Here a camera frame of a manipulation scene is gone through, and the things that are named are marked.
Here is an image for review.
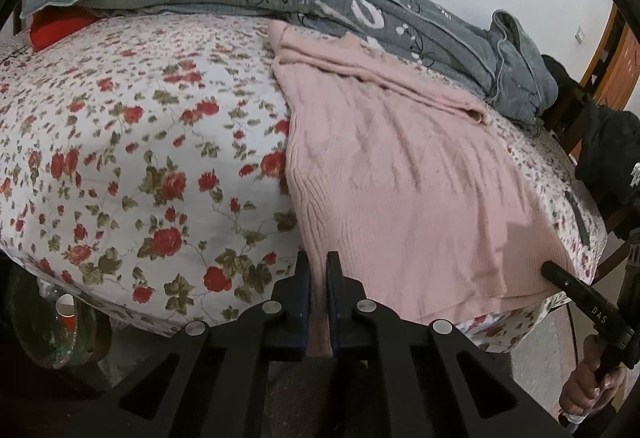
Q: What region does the black puffer jacket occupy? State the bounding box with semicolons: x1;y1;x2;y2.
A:
575;105;639;240

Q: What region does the black smartphone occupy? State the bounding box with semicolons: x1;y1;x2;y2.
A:
564;190;590;247

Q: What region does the floral bed sheet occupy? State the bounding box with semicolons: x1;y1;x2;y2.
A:
0;12;609;354

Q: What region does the wooden door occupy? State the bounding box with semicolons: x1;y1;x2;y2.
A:
563;5;639;159

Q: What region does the white wall switch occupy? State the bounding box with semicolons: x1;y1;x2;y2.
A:
575;27;586;44

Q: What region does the wooden chair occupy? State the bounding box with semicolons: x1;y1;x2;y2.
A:
592;209;639;284

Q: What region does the red pillow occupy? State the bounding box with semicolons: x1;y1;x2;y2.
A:
29;6;98;52

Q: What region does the pink knit sweater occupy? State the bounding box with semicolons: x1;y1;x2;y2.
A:
268;20;573;357

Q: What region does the dark clothing on chair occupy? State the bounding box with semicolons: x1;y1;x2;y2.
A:
541;54;592;139

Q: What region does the person's right hand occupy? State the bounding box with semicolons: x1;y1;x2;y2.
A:
559;335;626;415

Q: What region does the red white cup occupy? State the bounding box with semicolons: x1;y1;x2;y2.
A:
55;294;76;332

